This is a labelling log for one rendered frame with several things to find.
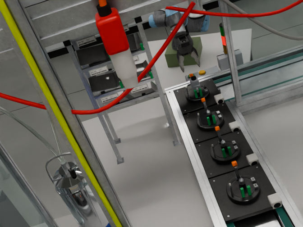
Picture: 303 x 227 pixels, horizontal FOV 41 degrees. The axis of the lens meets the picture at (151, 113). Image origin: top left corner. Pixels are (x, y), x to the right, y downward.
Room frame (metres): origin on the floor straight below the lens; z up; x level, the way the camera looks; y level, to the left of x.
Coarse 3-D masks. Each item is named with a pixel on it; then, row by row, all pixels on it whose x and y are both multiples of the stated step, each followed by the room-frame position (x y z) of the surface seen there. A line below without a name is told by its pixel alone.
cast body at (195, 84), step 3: (189, 78) 1.86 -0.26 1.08; (192, 78) 1.83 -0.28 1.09; (195, 78) 1.83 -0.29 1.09; (192, 81) 1.82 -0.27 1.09; (195, 81) 1.82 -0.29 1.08; (198, 81) 1.81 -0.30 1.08; (192, 84) 1.82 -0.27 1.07; (195, 84) 1.82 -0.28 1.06; (198, 84) 1.81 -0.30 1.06; (192, 87) 1.82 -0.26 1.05; (195, 87) 1.81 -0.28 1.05; (198, 87) 1.81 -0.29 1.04; (198, 90) 1.79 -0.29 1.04
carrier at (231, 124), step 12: (216, 108) 1.67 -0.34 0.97; (228, 108) 1.64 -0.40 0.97; (192, 120) 1.64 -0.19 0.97; (204, 120) 1.59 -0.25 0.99; (216, 120) 1.56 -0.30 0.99; (228, 120) 1.55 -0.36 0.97; (192, 132) 1.55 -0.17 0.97; (204, 132) 1.52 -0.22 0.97; (216, 132) 1.49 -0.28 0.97; (228, 132) 1.46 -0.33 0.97
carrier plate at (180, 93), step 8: (208, 80) 1.94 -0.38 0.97; (184, 88) 1.95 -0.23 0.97; (216, 88) 1.84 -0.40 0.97; (176, 96) 1.89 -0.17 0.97; (184, 96) 1.87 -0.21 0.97; (184, 104) 1.80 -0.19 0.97; (192, 104) 1.77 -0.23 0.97; (200, 104) 1.75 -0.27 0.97; (208, 104) 1.73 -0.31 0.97; (216, 104) 1.72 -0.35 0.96; (184, 112) 1.73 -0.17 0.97; (192, 112) 1.72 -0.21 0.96
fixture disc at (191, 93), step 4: (208, 88) 1.84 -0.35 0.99; (188, 92) 1.87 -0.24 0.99; (192, 92) 1.85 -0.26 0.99; (204, 92) 1.82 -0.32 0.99; (208, 92) 1.80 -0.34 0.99; (192, 96) 1.82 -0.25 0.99; (200, 96) 1.79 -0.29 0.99; (204, 96) 1.78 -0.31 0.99; (208, 96) 1.79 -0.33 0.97; (188, 100) 1.81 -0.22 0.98; (192, 100) 1.79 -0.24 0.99; (196, 100) 1.77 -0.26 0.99; (200, 100) 1.77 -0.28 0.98
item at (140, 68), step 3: (141, 63) 1.70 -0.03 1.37; (144, 63) 1.73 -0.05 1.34; (138, 66) 1.70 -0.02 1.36; (141, 66) 1.69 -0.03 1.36; (144, 66) 1.71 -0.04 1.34; (138, 69) 1.69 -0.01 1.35; (141, 69) 1.69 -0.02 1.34; (150, 69) 1.84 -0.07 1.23; (138, 72) 1.69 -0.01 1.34; (141, 72) 1.68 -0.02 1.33; (147, 72) 1.74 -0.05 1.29; (138, 75) 1.68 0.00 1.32; (147, 75) 1.71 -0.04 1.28; (120, 81) 1.70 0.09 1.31
